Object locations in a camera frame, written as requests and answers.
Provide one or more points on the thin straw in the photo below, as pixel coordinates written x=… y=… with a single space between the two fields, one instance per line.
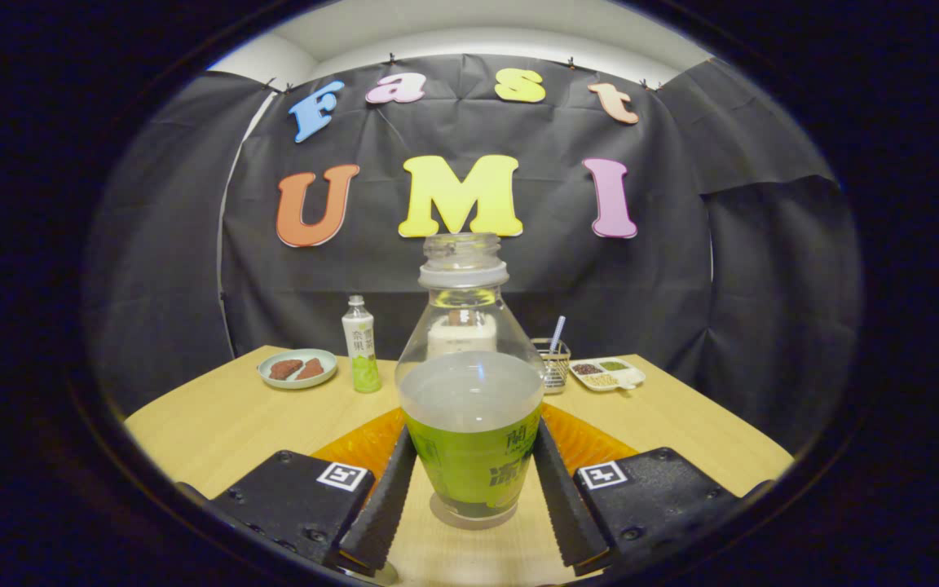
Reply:
x=557 y=333

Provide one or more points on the pale green plate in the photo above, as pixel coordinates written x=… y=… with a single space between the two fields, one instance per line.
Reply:
x=298 y=384

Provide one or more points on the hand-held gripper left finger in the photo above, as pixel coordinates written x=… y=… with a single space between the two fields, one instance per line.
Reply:
x=384 y=514

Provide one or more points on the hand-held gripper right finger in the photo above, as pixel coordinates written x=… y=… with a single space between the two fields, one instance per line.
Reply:
x=567 y=514

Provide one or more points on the green label juice bottle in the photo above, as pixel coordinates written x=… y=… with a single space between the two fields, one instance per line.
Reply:
x=469 y=456

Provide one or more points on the wooden table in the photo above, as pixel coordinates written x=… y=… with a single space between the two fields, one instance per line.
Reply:
x=217 y=424

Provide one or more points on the slim green drink bottle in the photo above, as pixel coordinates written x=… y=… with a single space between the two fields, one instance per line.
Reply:
x=363 y=350

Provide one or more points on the brown food piece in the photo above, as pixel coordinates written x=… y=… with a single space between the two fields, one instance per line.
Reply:
x=310 y=368
x=284 y=370

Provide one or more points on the white divided dish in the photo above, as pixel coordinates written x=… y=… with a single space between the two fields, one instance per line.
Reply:
x=608 y=377

